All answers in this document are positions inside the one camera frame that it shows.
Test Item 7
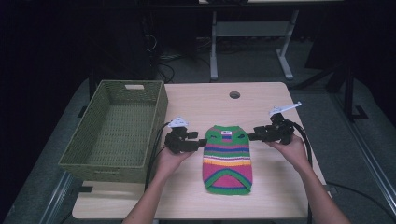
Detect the person's left hand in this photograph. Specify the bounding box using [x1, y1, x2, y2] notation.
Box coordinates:
[155, 145, 196, 181]

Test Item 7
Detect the person's right hand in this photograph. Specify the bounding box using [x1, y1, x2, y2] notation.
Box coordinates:
[265, 133, 313, 174]

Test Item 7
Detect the black metal stand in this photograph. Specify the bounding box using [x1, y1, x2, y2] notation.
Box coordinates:
[340, 60, 370, 123]

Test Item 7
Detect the green woven basket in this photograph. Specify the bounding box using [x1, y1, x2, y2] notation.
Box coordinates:
[58, 79, 169, 184]

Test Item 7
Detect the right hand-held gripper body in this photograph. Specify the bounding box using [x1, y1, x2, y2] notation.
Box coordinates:
[262, 101, 303, 146]

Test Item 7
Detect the striped knit pet sweater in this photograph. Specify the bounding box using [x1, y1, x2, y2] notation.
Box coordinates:
[202, 124, 254, 196]

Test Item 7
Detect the aluminium floor rail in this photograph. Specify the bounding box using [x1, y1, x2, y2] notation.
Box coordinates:
[38, 170, 75, 224]
[329, 91, 396, 217]

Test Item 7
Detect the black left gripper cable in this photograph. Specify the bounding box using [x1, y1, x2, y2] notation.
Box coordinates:
[144, 121, 171, 191]

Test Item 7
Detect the white metal desk frame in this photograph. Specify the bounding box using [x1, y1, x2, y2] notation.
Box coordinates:
[209, 8, 301, 82]

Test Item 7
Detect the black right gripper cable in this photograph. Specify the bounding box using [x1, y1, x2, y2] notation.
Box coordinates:
[290, 121, 396, 224]

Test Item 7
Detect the dark computer case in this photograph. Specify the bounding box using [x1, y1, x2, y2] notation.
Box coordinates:
[92, 13, 158, 82]

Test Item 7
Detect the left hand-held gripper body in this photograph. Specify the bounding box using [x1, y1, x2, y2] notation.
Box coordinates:
[163, 116, 200, 155]

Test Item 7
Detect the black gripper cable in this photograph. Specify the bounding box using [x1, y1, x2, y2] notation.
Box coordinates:
[290, 121, 396, 224]
[144, 121, 171, 191]

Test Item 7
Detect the tangle of floor cables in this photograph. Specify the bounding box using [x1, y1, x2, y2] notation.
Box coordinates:
[150, 34, 214, 84]

